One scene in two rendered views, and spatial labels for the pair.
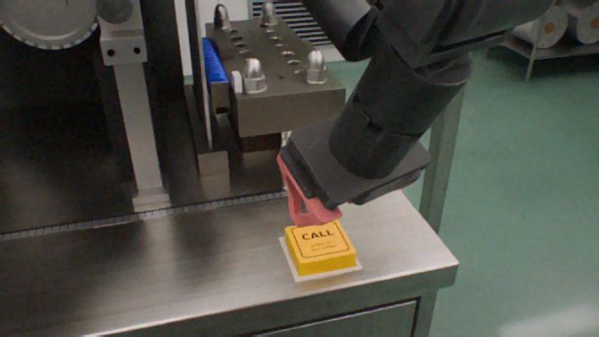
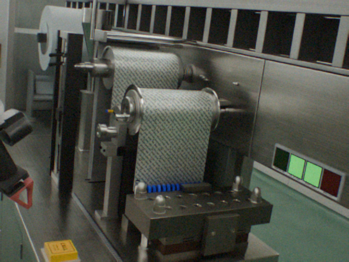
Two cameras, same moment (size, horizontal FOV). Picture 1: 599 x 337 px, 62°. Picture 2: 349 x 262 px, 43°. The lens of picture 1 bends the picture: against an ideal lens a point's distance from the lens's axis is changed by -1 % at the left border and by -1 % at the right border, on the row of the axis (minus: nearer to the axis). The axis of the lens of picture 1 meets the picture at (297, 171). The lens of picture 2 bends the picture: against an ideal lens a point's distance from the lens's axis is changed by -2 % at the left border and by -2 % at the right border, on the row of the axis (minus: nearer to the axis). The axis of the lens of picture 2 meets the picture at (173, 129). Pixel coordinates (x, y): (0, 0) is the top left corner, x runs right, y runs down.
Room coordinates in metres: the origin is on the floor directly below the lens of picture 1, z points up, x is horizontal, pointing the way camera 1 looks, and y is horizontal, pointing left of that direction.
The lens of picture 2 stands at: (0.47, -1.07, 1.51)
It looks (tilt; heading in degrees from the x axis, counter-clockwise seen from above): 13 degrees down; 76
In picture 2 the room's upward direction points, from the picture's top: 7 degrees clockwise
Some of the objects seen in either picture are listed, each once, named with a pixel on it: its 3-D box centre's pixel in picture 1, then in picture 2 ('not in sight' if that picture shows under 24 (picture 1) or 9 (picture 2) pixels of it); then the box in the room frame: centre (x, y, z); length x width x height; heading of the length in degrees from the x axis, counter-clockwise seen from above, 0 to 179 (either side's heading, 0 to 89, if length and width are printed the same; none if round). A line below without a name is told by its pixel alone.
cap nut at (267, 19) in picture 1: (268, 12); (256, 194); (1.03, 0.06, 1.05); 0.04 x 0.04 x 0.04
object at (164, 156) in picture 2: (192, 12); (172, 159); (0.79, 0.16, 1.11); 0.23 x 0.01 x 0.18; 15
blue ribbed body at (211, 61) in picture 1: (210, 64); (173, 189); (0.80, 0.14, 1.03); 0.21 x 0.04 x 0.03; 15
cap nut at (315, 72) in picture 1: (315, 65); (159, 203); (0.72, -0.03, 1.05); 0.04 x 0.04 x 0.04
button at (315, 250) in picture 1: (319, 246); (60, 251); (0.47, -0.03, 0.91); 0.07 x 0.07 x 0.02; 15
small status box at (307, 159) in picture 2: not in sight; (305, 170); (1.07, -0.10, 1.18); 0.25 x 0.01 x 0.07; 105
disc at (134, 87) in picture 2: not in sight; (132, 109); (0.65, 0.19, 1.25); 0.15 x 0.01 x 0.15; 105
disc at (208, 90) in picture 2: not in sight; (206, 111); (0.90, 0.26, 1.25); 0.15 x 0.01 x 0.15; 105
